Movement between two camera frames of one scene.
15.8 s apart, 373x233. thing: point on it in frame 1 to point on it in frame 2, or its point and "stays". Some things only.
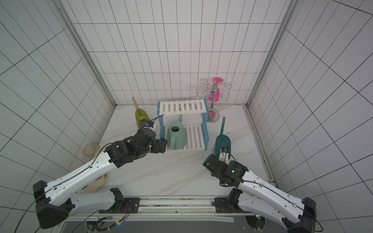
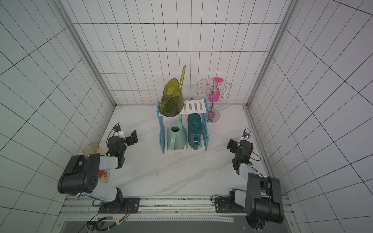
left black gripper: [156, 142] to [134, 138]
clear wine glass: [198, 90] stays
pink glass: [214, 94] stays
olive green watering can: [141, 116] to [172, 103]
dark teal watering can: [222, 141] to [194, 129]
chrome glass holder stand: [213, 114] stays
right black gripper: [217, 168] to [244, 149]
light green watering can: [177, 134] stays
